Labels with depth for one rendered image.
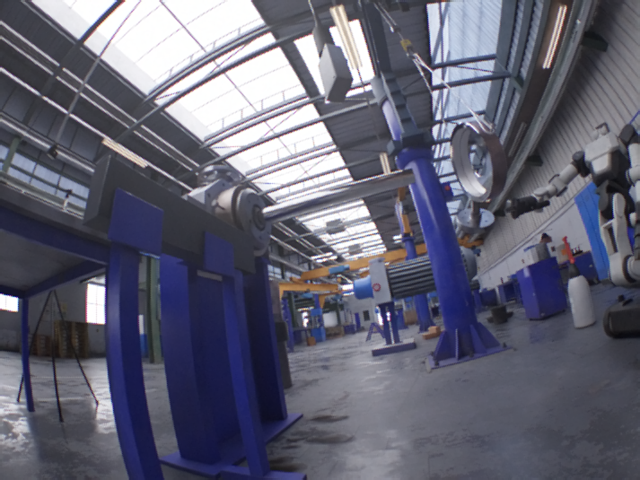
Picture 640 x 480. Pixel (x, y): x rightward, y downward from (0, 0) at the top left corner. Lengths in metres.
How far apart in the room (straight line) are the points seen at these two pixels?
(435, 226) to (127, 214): 2.51
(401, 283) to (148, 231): 4.25
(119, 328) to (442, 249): 2.51
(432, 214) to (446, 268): 0.53
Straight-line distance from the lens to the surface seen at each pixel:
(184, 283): 1.12
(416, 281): 4.58
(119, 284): 0.59
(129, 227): 0.61
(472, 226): 1.41
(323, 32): 0.70
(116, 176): 0.64
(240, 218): 1.28
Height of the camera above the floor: 0.49
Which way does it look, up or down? 19 degrees up
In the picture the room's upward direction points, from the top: 9 degrees counter-clockwise
